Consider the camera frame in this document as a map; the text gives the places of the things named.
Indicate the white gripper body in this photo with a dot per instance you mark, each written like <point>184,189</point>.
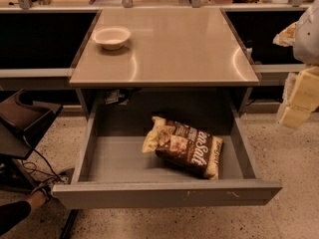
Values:
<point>307,40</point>

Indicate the person leg with sandal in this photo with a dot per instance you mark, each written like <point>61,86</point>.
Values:
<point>13,213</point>

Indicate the white bowl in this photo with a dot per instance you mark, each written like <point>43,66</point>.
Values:
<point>111,38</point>

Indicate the grey open drawer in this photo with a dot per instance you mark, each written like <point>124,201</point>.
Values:
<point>114,172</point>

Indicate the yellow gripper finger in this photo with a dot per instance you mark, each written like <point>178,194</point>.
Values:
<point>286,37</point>
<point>300,98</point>

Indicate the dark cart stand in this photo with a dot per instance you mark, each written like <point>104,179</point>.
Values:
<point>23,123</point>

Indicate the brown chip bag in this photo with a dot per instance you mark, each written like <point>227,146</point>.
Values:
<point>185,146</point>

